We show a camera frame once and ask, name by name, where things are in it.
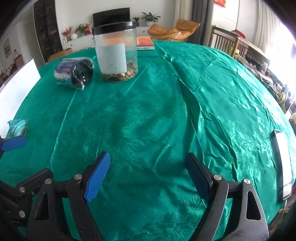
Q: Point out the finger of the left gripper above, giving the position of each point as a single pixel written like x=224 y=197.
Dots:
x=32 y=185
x=12 y=143

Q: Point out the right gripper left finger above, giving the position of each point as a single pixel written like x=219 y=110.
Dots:
x=48 y=221

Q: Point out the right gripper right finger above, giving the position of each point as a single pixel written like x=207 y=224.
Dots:
x=246 y=221

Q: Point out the light blue face mask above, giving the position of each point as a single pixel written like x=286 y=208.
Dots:
x=17 y=128

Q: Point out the black smartphone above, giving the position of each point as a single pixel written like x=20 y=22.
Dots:
x=282 y=155

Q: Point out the white cardboard box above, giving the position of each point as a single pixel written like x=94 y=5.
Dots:
x=14 y=91

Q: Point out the brown cardboard box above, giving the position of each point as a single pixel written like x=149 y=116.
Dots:
x=60 y=54

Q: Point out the green satin tablecloth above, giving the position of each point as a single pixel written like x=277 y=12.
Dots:
x=185 y=98

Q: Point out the red flower arrangement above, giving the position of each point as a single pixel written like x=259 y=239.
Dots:
x=67 y=33

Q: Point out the white tv cabinet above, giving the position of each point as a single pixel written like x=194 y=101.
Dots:
x=87 y=41

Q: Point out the dark glass display cabinet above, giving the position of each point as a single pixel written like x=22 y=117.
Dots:
x=46 y=27

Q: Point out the clear jar black lid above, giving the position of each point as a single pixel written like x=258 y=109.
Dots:
x=116 y=50

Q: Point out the orange paperback book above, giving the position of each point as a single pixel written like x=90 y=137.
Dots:
x=144 y=43

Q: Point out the black flat television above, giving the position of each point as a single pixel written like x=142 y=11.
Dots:
x=111 y=16

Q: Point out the dark wooden chair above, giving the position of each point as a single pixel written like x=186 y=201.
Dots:
x=233 y=44

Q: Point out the green potted plant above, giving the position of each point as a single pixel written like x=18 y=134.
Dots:
x=150 y=18

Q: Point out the orange lounge chair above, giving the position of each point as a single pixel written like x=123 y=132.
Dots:
x=179 y=33

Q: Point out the grey curtain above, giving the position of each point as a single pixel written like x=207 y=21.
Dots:
x=202 y=12

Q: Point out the white standing air conditioner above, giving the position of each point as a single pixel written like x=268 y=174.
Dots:
x=183 y=10

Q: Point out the bag of black hair ties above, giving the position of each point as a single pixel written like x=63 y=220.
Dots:
x=75 y=72

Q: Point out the red wall hanging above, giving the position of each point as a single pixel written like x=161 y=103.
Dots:
x=221 y=3

